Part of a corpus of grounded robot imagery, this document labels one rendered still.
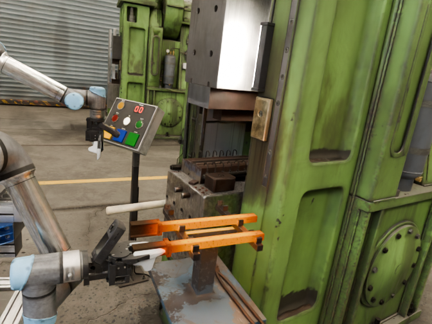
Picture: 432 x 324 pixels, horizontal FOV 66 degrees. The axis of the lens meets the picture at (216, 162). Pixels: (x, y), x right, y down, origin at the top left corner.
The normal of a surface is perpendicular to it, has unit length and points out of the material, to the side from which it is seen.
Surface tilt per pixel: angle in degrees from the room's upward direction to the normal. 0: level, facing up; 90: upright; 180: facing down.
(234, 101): 90
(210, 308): 0
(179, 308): 0
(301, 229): 90
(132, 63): 89
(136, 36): 89
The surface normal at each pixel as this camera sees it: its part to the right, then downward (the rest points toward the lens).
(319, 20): 0.53, 0.28
